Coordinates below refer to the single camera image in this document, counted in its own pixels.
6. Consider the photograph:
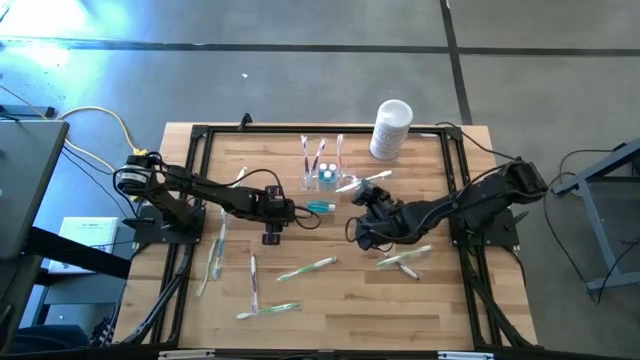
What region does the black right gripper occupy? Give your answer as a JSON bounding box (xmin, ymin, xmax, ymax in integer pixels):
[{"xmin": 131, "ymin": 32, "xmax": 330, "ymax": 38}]
[{"xmin": 349, "ymin": 185, "xmax": 401, "ymax": 251}]

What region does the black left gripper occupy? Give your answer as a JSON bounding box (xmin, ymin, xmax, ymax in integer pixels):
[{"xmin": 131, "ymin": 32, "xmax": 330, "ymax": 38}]
[{"xmin": 257, "ymin": 185, "xmax": 297, "ymax": 246}]

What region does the clear acrylic organizer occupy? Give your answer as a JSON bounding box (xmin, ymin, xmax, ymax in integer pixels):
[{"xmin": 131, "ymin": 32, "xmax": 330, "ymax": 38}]
[{"xmin": 298, "ymin": 162, "xmax": 370, "ymax": 194}]

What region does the purple toothbrush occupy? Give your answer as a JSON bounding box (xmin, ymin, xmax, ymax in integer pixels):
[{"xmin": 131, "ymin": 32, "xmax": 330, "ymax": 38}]
[
  {"xmin": 248, "ymin": 253, "xmax": 260, "ymax": 316},
  {"xmin": 366, "ymin": 238, "xmax": 422, "ymax": 281},
  {"xmin": 310, "ymin": 137, "xmax": 328, "ymax": 187},
  {"xmin": 299, "ymin": 134, "xmax": 312, "ymax": 189}
]

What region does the blue toothbrush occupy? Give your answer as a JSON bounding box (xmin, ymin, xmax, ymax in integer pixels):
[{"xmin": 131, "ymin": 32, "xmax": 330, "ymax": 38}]
[{"xmin": 211, "ymin": 218, "xmax": 230, "ymax": 281}]

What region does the white wipes canister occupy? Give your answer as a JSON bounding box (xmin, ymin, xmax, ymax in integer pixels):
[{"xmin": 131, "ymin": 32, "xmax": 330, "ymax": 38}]
[{"xmin": 368, "ymin": 98, "xmax": 415, "ymax": 162}]

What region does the white box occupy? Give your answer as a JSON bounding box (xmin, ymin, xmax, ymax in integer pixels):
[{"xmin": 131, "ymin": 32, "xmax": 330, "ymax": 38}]
[{"xmin": 48, "ymin": 216, "xmax": 120, "ymax": 275}]

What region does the black stand beam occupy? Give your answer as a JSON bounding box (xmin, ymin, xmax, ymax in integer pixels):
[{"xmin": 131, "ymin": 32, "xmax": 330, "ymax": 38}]
[{"xmin": 22, "ymin": 226, "xmax": 132, "ymax": 280}]

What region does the grey metal cart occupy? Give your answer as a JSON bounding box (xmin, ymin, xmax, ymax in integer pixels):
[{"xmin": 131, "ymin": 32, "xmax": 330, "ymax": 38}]
[{"xmin": 552, "ymin": 137, "xmax": 640, "ymax": 294}]

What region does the dark grey monitor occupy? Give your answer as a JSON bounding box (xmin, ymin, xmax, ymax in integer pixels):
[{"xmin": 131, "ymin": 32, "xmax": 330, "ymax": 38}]
[{"xmin": 0, "ymin": 119, "xmax": 70, "ymax": 261}]

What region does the person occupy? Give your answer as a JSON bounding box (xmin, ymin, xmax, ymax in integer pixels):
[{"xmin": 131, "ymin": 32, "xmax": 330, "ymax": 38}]
[{"xmin": 12, "ymin": 314, "xmax": 119, "ymax": 354}]

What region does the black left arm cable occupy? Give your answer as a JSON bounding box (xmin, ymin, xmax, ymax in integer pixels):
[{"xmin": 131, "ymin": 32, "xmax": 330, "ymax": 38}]
[{"xmin": 219, "ymin": 168, "xmax": 323, "ymax": 231}]

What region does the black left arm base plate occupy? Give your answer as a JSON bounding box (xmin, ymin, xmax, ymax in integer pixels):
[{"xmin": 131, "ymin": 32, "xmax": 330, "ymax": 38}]
[{"xmin": 122, "ymin": 204, "xmax": 207, "ymax": 246}]

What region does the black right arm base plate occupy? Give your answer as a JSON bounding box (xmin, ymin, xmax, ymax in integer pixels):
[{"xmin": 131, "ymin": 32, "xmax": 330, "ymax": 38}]
[{"xmin": 446, "ymin": 207, "xmax": 521, "ymax": 250}]

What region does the silver table bracket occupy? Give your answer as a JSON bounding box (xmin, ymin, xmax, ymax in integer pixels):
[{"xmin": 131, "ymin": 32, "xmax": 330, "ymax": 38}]
[
  {"xmin": 158, "ymin": 349, "xmax": 216, "ymax": 360},
  {"xmin": 437, "ymin": 350, "xmax": 495, "ymax": 360}
]

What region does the yellow cable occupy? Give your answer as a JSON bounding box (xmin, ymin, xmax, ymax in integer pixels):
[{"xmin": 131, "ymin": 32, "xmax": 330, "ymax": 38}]
[{"xmin": 55, "ymin": 105, "xmax": 151, "ymax": 174}]

